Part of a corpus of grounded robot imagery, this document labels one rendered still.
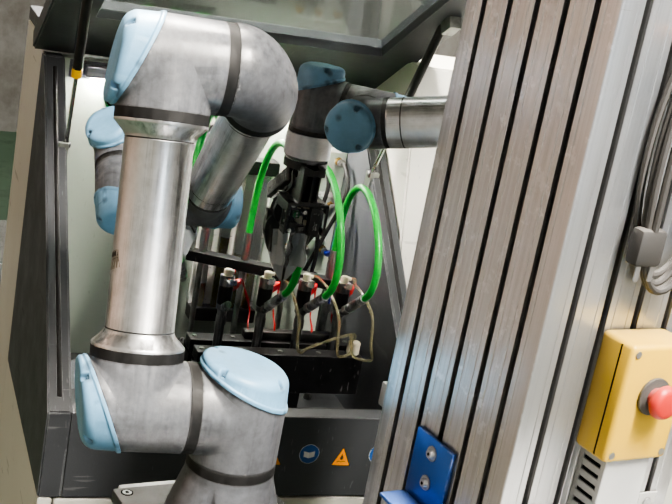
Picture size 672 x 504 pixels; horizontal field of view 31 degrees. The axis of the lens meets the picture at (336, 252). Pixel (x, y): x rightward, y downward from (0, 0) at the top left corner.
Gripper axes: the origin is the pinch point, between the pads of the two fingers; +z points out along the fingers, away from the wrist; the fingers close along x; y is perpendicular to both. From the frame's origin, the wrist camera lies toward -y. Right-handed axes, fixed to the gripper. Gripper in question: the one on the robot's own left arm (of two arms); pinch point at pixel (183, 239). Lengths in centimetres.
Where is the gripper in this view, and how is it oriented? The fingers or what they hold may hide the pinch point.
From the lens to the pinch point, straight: 214.9
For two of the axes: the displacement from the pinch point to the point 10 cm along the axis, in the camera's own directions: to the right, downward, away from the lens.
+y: -1.8, 8.3, -5.2
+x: 9.6, 0.3, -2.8
